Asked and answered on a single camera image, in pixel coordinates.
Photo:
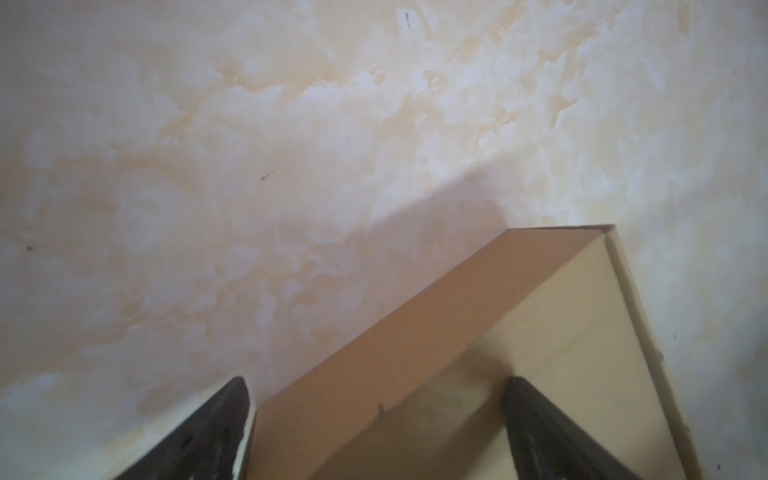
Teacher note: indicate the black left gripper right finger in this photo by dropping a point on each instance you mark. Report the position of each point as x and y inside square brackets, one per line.
[546, 444]

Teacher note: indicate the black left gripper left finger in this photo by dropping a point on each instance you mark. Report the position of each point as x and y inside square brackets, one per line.
[203, 446]

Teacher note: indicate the brown cardboard box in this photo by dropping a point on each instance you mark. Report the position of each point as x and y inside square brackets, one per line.
[419, 394]

